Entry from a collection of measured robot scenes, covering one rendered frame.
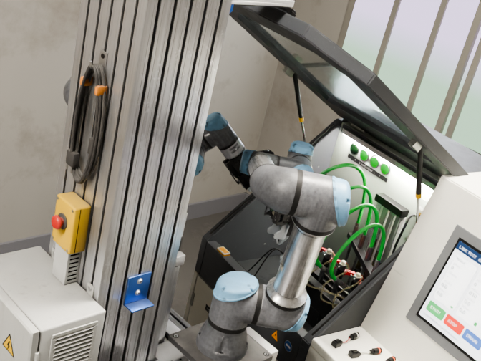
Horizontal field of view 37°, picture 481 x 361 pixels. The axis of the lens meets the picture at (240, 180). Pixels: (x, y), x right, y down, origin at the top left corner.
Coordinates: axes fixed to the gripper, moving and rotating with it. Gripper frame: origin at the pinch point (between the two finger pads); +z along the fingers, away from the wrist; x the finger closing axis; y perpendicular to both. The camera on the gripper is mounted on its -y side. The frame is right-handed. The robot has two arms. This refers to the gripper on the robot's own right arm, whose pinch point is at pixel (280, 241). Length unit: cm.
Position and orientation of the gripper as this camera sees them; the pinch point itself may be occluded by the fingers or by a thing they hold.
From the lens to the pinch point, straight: 237.2
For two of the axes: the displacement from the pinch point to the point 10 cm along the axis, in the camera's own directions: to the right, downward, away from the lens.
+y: -8.1, 0.6, -5.8
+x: 5.4, 4.5, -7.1
